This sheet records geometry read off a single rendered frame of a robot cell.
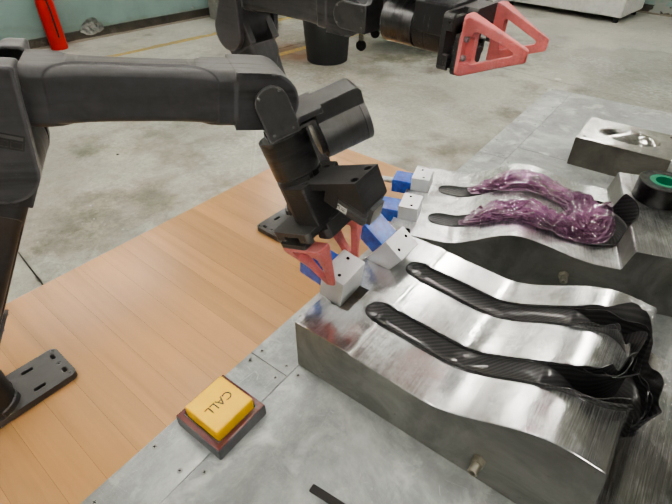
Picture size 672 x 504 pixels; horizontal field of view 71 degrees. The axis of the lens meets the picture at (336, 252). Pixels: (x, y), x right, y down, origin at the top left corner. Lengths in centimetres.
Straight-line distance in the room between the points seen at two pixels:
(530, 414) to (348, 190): 29
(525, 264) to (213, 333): 52
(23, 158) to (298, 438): 43
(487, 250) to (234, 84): 52
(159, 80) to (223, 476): 44
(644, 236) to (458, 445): 47
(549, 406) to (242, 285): 52
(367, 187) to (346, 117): 9
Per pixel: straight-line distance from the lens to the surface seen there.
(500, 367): 60
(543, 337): 63
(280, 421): 65
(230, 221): 99
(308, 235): 54
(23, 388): 79
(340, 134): 54
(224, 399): 63
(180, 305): 82
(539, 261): 84
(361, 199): 49
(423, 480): 62
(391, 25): 68
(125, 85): 49
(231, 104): 49
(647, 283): 88
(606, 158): 128
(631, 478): 62
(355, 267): 63
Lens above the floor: 135
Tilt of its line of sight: 39 degrees down
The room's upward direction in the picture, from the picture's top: straight up
